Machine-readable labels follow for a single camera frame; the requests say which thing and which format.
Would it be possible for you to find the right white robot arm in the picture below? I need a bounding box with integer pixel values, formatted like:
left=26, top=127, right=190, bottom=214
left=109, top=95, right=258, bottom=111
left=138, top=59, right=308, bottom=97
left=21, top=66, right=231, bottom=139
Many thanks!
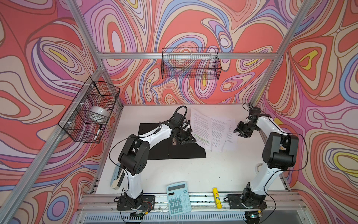
left=234, top=106, right=299, bottom=208

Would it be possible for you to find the left black wire basket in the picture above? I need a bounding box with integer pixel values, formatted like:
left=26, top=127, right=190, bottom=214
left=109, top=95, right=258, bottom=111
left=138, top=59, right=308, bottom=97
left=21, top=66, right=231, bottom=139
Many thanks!
left=58, top=77, right=120, bottom=144

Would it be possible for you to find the black marker in basket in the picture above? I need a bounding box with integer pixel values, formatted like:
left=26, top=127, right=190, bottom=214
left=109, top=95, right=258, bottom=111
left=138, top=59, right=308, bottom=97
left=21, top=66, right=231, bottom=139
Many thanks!
left=93, top=125, right=102, bottom=142

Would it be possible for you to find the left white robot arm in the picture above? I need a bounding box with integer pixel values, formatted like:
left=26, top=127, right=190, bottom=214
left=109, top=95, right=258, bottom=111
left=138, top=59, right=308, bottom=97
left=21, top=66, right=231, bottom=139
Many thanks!
left=118, top=112, right=196, bottom=200

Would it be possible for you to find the yellow glue stick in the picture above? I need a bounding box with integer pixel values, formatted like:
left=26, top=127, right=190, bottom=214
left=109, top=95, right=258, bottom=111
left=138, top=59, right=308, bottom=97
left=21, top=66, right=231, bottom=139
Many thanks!
left=213, top=188, right=222, bottom=210

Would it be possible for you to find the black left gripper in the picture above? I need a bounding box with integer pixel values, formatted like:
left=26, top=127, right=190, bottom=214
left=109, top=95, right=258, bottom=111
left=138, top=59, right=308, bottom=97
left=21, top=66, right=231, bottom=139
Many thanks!
left=175, top=128, right=197, bottom=145

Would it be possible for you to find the clear tape roll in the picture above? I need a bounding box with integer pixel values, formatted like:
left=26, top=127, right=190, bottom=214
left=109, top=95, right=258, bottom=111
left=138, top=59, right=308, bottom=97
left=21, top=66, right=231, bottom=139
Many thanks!
left=256, top=163, right=263, bottom=173

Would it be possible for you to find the back black wire basket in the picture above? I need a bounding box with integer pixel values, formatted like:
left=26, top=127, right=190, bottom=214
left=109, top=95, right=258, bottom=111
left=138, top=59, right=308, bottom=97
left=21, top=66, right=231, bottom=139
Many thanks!
left=161, top=47, right=222, bottom=80

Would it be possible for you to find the printed paper sheet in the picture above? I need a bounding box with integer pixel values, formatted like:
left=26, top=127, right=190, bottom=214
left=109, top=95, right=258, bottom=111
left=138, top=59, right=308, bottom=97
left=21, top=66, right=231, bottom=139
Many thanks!
left=211, top=118, right=237, bottom=152
left=190, top=109, right=212, bottom=151

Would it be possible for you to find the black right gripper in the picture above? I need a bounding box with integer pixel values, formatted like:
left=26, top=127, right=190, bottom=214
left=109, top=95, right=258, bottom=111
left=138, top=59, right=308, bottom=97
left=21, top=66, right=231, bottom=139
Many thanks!
left=233, top=120, right=259, bottom=138

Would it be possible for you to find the teal calculator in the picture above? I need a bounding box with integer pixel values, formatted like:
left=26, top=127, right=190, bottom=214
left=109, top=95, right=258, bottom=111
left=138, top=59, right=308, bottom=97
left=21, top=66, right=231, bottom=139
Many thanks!
left=167, top=182, right=192, bottom=216

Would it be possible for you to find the white tape roll in basket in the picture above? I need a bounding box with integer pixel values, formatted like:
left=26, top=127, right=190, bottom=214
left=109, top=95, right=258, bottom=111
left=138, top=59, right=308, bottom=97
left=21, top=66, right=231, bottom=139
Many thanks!
left=90, top=106, right=110, bottom=117

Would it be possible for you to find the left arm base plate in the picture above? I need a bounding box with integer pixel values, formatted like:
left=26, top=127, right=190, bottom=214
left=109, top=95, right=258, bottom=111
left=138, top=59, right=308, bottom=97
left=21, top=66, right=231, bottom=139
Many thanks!
left=114, top=194, right=155, bottom=211

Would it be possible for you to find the black wire basket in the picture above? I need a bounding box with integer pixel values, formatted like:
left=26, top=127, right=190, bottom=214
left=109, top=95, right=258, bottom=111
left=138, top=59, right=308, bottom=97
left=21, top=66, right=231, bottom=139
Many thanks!
left=58, top=77, right=120, bottom=144
left=161, top=47, right=222, bottom=80

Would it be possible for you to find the black file folder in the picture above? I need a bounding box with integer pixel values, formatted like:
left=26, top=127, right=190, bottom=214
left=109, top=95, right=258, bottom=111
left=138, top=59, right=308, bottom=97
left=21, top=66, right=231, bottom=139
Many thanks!
left=148, top=137, right=207, bottom=160

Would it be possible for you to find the grey stapler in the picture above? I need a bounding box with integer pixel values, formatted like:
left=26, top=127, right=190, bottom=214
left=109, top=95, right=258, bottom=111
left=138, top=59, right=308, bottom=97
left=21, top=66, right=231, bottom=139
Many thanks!
left=110, top=166, right=125, bottom=189

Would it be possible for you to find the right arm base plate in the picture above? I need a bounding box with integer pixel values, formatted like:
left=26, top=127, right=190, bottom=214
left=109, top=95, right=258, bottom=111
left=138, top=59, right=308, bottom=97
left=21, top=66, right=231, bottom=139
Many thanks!
left=227, top=193, right=267, bottom=210

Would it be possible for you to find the metal folder clip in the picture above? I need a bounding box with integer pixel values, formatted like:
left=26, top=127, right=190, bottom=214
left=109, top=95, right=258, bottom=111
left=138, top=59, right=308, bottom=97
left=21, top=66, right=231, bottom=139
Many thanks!
left=172, top=137, right=177, bottom=146

